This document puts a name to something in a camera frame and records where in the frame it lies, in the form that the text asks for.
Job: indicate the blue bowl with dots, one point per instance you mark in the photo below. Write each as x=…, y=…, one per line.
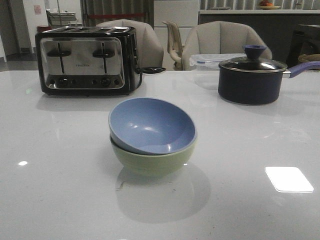
x=151, y=126

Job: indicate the green bowl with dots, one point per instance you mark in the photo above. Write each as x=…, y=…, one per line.
x=153, y=165

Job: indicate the beige armchair left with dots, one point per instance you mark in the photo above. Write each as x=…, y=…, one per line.
x=149, y=48

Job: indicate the beige armchair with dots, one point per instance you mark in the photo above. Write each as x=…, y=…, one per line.
x=218, y=37
x=149, y=48

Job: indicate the clear plastic food container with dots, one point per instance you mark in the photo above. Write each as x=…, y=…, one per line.
x=206, y=68

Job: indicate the beige plastic chair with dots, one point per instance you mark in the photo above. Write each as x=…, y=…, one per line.
x=174, y=44

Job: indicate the black chrome four-slot toaster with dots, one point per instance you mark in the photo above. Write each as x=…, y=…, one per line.
x=88, y=61

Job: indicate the dark blue saucepan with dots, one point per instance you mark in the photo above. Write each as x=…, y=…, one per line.
x=257, y=88

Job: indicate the beige armchair right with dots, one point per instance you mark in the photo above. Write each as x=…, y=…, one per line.
x=218, y=37

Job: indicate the glass pot lid blue knob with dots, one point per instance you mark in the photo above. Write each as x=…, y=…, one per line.
x=252, y=62

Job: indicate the white refrigerator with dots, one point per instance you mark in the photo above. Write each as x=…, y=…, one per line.
x=184, y=13

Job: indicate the white trolley cart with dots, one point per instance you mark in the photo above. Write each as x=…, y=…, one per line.
x=60, y=18

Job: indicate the red trash bin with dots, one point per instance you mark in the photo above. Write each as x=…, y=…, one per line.
x=43, y=28

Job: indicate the fruit plate on counter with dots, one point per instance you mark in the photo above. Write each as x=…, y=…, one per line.
x=266, y=5

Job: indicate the wicker basket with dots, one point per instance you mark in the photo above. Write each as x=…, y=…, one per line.
x=304, y=58

